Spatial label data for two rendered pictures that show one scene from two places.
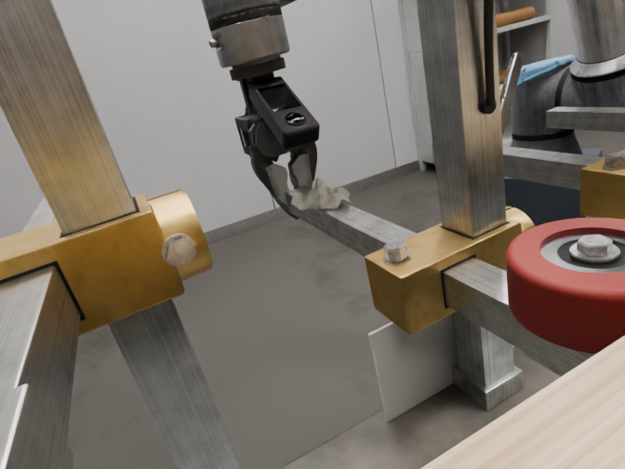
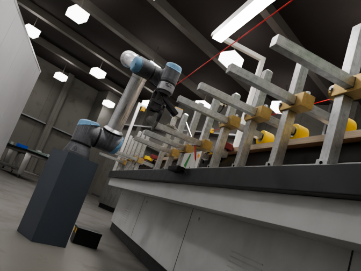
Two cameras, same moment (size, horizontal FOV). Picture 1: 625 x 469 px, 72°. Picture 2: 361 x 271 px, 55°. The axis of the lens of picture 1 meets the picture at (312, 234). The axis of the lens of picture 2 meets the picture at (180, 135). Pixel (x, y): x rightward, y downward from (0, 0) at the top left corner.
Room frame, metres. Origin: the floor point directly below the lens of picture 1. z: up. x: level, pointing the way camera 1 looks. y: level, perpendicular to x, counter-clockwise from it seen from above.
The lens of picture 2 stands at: (0.32, 1.76, 0.45)
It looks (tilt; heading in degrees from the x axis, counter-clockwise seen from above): 12 degrees up; 274
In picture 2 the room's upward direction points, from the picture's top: 19 degrees clockwise
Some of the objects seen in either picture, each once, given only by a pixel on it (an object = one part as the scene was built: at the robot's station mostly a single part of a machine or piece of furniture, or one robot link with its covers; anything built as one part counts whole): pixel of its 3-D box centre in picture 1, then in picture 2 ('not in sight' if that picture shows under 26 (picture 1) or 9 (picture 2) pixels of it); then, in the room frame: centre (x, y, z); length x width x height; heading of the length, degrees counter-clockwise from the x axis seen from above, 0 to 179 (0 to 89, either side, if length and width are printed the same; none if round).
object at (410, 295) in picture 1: (457, 263); (203, 145); (0.30, -0.11, 0.85); 0.14 x 0.06 x 0.05; 110
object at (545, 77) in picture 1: (544, 95); (86, 132); (1.12, -0.68, 0.79); 0.17 x 0.15 x 0.18; 27
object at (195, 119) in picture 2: not in sight; (189, 136); (0.40, -0.36, 0.93); 0.04 x 0.04 x 0.48; 20
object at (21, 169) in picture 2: not in sight; (20, 159); (5.12, -8.23, 0.44); 2.42 x 0.96 x 0.88; 136
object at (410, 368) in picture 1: (487, 318); (189, 161); (0.34, -0.15, 0.75); 0.26 x 0.01 x 0.10; 110
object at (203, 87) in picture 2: not in sight; (251, 110); (0.16, 0.39, 0.95); 0.50 x 0.04 x 0.04; 20
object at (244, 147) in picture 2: not in sight; (253, 120); (0.14, 0.34, 0.93); 0.04 x 0.04 x 0.48; 20
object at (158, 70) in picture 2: not in sight; (161, 77); (0.65, -0.08, 1.14); 0.12 x 0.12 x 0.09; 27
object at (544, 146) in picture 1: (542, 145); (78, 149); (1.13, -0.67, 0.65); 0.19 x 0.19 x 0.10
